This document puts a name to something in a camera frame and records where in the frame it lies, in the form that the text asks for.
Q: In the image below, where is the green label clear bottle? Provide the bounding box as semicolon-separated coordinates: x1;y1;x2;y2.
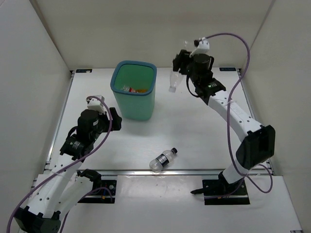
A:
169;54;183;93

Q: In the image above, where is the red label water bottle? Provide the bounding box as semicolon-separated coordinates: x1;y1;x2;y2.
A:
122;85;137;93

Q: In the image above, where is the orange juice bottle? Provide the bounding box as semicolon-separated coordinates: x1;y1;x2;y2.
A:
136;89;148;93

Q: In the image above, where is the black label small bottle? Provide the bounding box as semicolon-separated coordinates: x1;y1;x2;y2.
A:
149;148;178;173

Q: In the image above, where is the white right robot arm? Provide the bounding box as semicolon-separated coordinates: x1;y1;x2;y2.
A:
173;50;276;194

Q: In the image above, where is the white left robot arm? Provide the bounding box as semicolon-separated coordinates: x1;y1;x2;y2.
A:
13;105;122;233

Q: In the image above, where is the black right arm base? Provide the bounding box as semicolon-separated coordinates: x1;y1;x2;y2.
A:
190;179;250;206

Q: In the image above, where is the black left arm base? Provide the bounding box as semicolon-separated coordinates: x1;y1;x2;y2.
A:
77;169;117;204

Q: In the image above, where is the green plastic bin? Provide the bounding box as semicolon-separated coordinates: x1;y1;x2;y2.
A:
110;60;157;120

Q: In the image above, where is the right corner label sticker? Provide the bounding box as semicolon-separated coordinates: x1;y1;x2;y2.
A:
219;67;236;72

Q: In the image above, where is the corner label sticker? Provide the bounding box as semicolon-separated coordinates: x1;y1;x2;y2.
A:
75;69;92;73
219;67;236;72

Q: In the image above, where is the left corner label sticker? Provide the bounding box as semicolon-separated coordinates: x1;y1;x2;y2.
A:
75;69;92;73

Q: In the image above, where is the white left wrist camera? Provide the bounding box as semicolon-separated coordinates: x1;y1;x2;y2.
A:
86;95;106;115

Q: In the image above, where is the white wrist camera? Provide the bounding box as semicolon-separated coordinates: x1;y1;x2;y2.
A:
86;95;106;115
190;37;210;57

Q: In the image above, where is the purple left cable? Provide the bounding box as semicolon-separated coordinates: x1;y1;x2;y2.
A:
6;97;114;233

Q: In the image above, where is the purple cable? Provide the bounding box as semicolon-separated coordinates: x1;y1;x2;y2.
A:
6;97;114;233
205;33;273;194

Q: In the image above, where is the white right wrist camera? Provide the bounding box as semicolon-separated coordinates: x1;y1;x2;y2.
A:
190;37;210;57

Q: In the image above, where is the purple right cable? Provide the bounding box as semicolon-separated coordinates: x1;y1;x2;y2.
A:
205;33;273;194

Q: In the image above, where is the aluminium table edge rail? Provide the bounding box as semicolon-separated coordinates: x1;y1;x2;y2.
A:
96;169;222;177

